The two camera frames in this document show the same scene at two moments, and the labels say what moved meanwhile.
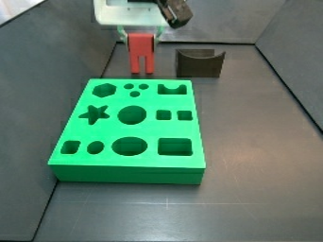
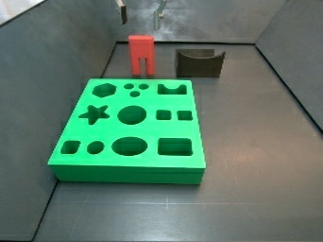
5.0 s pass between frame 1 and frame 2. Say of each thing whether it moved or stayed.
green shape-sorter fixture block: stayed
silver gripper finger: moved
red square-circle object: stayed
